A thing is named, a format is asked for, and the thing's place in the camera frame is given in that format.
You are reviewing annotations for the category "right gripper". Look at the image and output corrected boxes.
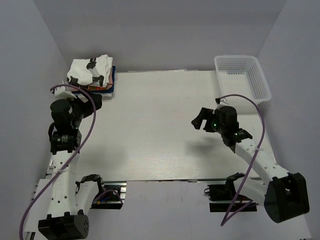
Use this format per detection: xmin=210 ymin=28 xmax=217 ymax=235
xmin=192 ymin=107 xmax=227 ymax=134

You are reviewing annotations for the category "white printed t shirt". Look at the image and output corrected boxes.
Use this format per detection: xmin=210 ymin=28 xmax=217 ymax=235
xmin=67 ymin=54 xmax=113 ymax=86

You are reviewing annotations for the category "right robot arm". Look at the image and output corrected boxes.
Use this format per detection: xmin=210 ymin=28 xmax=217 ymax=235
xmin=191 ymin=105 xmax=310 ymax=223

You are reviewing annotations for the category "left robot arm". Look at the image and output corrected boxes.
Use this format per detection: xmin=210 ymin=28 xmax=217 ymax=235
xmin=37 ymin=93 xmax=106 ymax=240

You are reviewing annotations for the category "pink folded t shirt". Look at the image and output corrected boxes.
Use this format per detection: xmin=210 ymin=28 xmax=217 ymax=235
xmin=87 ymin=71 xmax=114 ymax=91

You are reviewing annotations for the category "white plastic basket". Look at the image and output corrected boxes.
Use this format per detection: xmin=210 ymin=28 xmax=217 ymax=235
xmin=214 ymin=55 xmax=272 ymax=105

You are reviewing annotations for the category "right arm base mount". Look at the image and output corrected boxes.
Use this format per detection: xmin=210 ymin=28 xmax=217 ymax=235
xmin=203 ymin=173 xmax=258 ymax=213

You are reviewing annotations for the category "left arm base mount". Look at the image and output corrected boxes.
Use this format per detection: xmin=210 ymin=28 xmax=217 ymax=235
xmin=91 ymin=181 xmax=127 ymax=210

